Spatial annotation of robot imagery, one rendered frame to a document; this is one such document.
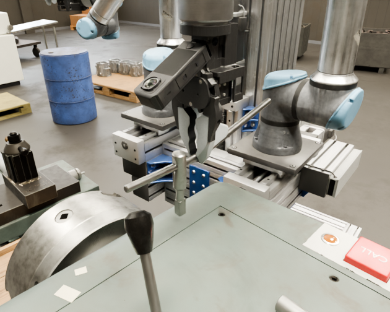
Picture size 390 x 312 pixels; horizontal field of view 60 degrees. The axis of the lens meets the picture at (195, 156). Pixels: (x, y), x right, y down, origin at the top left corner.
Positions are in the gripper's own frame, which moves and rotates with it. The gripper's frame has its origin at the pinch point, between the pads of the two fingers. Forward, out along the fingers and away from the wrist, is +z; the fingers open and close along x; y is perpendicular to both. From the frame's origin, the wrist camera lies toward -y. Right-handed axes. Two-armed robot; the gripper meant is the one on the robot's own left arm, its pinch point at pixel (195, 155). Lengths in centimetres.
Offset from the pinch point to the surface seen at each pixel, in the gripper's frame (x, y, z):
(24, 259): 18.8, -24.1, 18.7
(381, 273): -28.6, 7.6, 10.5
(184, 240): -3.6, -6.1, 11.6
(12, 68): 577, 154, 108
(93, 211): 15.8, -11.3, 13.4
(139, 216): -9.8, -18.2, -3.2
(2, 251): 61, -21, 47
